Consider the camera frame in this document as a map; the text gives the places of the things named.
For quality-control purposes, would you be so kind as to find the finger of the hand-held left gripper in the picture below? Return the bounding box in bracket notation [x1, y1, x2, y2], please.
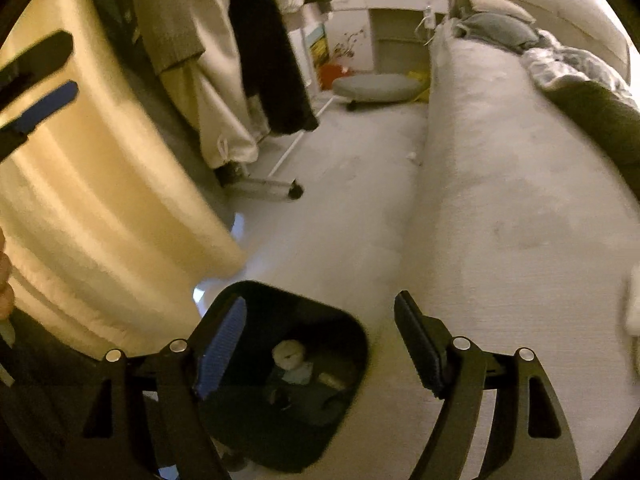
[0, 30, 75, 111]
[0, 81, 80, 163]

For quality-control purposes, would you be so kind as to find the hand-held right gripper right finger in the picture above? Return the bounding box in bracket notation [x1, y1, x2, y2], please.
[394, 290, 583, 480]

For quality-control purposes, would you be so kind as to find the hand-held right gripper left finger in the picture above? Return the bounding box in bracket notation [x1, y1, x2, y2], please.
[70, 295, 248, 480]

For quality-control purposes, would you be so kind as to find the round white paper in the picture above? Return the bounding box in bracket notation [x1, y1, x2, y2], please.
[271, 340, 307, 372]

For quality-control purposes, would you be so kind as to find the blue white wipes packet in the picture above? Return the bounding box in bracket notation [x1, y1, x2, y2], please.
[280, 362, 316, 387]

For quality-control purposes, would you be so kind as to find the black plastic trash bin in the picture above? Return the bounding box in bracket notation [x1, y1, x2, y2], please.
[192, 280, 370, 473]

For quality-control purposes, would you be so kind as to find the person's left hand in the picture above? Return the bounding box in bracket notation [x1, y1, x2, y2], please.
[0, 227, 16, 322]

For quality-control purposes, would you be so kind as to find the cream curtain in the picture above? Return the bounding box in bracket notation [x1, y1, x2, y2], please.
[0, 0, 251, 361]

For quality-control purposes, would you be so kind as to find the white clothes rack base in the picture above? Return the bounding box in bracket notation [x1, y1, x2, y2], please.
[222, 95, 336, 203]

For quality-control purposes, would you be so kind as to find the cream coat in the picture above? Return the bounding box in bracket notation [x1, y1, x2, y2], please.
[165, 0, 261, 168]

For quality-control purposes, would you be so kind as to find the grey upholstered bed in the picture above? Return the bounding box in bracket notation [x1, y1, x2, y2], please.
[410, 0, 640, 480]

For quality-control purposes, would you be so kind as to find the black hanging garment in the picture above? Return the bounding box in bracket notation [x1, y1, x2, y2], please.
[227, 0, 321, 136]

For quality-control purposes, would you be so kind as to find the grey stool cushion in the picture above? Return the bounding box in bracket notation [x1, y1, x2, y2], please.
[332, 73, 426, 111]

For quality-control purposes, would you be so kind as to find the yellow plastic bag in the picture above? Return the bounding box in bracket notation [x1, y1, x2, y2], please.
[405, 71, 431, 103]

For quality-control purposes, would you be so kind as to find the red box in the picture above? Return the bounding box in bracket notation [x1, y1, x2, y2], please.
[319, 62, 346, 91]

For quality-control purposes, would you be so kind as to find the dark grey fleece blanket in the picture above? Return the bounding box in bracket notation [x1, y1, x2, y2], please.
[542, 80, 640, 181]

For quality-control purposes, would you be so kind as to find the grey patterned duvet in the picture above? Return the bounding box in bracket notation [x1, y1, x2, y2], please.
[520, 30, 637, 102]

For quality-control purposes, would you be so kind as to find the grey green pillow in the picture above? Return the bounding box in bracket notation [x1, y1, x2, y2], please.
[452, 12, 541, 53]

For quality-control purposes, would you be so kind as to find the cream pillow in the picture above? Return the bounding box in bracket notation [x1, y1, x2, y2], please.
[467, 0, 537, 23]

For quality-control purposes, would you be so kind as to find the white charger cable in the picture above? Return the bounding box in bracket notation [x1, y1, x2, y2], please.
[421, 6, 437, 47]

